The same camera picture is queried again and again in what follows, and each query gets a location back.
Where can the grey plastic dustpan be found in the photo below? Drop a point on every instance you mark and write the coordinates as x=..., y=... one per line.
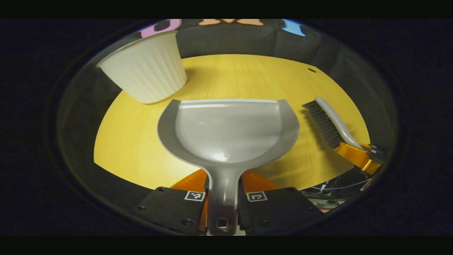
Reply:
x=226, y=134

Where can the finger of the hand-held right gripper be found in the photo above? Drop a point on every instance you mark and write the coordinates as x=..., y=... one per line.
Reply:
x=357, y=156

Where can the white ribbed garbage bin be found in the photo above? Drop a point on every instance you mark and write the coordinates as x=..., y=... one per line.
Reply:
x=148, y=69

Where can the small grey broom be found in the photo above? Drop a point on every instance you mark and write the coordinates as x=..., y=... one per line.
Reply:
x=327, y=124

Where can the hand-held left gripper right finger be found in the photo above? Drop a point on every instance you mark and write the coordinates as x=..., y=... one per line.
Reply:
x=279, y=209

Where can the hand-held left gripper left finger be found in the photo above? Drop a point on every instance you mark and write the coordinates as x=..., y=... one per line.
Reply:
x=170, y=209

